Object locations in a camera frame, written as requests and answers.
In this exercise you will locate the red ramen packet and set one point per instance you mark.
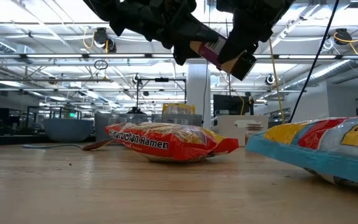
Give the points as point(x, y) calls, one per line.
point(172, 146)

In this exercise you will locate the grey plastic bin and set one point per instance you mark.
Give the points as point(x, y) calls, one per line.
point(182, 119)
point(120, 118)

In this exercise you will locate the white plastic bin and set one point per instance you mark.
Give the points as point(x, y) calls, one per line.
point(228, 130)

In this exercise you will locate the black camera gantry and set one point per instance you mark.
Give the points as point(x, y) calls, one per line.
point(162, 80)

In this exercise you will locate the yellow ramen packet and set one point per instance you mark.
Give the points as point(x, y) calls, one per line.
point(179, 109)

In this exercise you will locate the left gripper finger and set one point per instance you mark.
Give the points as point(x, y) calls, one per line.
point(202, 32)
point(183, 54)

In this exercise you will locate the blue bowl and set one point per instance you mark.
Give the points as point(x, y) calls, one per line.
point(67, 130)

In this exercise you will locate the green exit sign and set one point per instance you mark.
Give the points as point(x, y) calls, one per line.
point(72, 115)

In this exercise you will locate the blue ramen packet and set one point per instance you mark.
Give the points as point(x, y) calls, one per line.
point(322, 146)

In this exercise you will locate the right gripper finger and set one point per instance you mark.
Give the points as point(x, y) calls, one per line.
point(236, 46)

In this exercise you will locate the black aluminium table frame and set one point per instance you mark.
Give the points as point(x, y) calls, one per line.
point(11, 140)

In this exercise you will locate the black-lid spice jar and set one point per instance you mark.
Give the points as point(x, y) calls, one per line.
point(242, 67)

